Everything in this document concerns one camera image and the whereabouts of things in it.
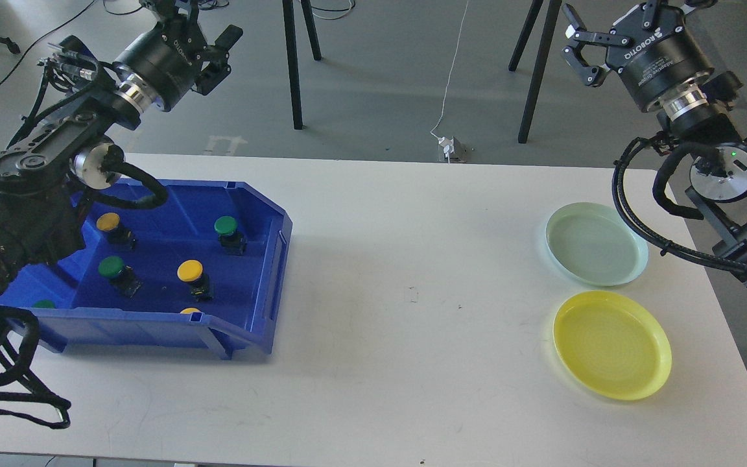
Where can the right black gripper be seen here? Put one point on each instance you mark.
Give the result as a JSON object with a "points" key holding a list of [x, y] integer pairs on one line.
{"points": [[662, 55]]}

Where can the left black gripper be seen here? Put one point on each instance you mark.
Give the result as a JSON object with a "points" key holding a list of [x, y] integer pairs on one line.
{"points": [[174, 57]]}

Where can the yellow button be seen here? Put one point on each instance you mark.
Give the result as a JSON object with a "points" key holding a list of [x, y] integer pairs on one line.
{"points": [[192, 273], [115, 232]]}

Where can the green button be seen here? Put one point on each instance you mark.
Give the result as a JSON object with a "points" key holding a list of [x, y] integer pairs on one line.
{"points": [[229, 236], [44, 304], [120, 275]]}

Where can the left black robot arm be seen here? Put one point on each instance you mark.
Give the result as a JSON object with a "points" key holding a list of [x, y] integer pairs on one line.
{"points": [[60, 162]]}

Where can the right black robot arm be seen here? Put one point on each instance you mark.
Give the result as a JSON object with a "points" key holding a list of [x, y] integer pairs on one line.
{"points": [[705, 158]]}

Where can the light green plate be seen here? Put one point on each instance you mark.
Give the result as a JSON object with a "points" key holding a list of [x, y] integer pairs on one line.
{"points": [[590, 243]]}

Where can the yellow plate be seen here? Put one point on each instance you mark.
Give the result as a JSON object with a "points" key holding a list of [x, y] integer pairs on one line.
{"points": [[612, 345]]}

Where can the black tripod legs right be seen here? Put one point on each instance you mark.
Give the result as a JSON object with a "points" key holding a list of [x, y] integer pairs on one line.
{"points": [[542, 54]]}

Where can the black tripod legs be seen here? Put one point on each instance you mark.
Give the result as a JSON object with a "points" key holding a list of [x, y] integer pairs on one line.
{"points": [[542, 54], [292, 53]]}

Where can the black tripod legs left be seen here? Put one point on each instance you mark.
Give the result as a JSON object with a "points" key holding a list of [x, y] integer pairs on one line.
{"points": [[292, 53]]}

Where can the white power plug adapter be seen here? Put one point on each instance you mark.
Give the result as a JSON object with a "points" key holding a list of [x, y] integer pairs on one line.
{"points": [[452, 150]]}

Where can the blue plastic bin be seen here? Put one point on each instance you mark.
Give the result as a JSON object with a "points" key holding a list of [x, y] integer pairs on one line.
{"points": [[247, 289]]}

